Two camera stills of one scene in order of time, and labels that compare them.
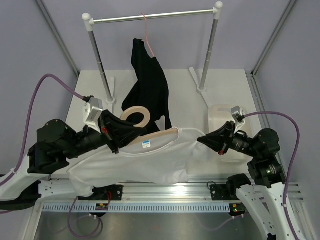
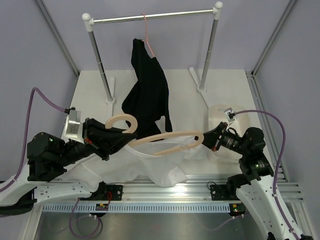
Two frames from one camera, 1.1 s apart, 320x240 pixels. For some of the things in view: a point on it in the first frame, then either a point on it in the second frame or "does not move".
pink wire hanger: [147, 40] does not move
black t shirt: [148, 89] does not move
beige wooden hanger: [150, 136] -> [134, 126]
